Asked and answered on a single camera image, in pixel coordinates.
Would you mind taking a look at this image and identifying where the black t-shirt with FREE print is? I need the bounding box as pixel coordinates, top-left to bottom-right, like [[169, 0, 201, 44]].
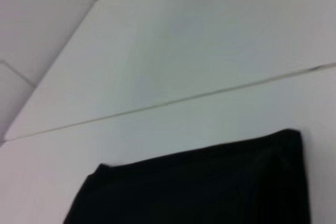
[[62, 128, 312, 224]]

